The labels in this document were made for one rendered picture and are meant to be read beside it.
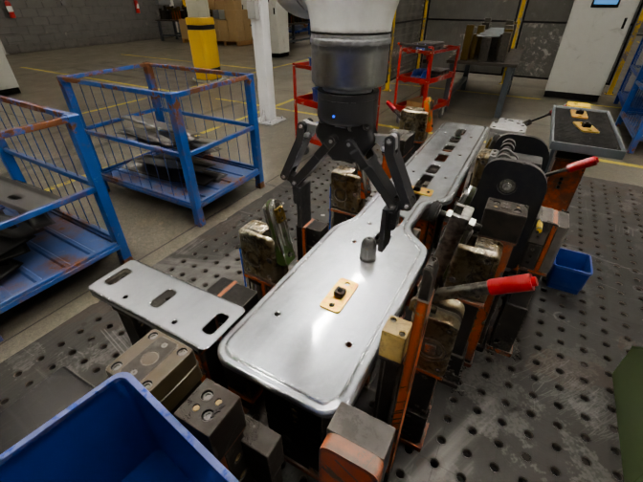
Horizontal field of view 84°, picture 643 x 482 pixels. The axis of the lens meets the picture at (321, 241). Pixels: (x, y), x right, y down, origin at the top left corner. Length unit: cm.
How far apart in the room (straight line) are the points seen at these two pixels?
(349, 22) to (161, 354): 44
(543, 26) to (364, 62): 797
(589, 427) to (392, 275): 53
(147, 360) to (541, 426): 77
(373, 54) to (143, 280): 55
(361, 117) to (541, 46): 797
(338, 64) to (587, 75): 726
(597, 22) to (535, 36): 119
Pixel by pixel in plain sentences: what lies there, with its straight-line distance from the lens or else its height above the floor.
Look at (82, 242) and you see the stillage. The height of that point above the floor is 16.
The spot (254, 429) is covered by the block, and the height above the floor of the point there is 100.
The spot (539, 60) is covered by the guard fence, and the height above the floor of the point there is 45.
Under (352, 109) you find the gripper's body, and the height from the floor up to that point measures 132.
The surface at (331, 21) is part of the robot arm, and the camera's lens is 42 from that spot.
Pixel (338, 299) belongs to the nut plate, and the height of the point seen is 100.
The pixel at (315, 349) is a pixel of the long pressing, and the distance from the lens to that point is 55.
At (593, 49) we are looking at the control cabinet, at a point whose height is 75.
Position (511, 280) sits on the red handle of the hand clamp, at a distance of 51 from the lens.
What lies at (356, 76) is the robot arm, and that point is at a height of 136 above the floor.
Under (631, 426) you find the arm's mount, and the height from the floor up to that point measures 75.
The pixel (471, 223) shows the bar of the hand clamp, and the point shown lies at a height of 120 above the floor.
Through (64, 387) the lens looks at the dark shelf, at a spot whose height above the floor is 103.
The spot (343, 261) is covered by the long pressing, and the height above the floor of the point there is 100.
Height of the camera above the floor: 143
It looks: 34 degrees down
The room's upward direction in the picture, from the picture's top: straight up
